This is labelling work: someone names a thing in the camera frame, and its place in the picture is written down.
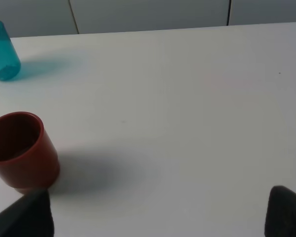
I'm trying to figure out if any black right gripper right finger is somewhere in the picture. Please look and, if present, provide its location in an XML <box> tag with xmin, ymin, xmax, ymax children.
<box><xmin>264</xmin><ymin>186</ymin><xmax>296</xmax><ymax>237</ymax></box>

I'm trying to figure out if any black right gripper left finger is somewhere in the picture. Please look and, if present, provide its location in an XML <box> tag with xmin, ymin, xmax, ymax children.
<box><xmin>0</xmin><ymin>190</ymin><xmax>55</xmax><ymax>237</ymax></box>

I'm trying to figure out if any teal translucent plastic cup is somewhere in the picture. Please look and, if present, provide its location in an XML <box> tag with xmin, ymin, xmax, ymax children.
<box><xmin>0</xmin><ymin>21</ymin><xmax>21</xmax><ymax>81</ymax></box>

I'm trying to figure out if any red plastic cup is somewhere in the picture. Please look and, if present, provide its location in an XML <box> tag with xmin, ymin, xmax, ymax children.
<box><xmin>0</xmin><ymin>112</ymin><xmax>60</xmax><ymax>194</ymax></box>

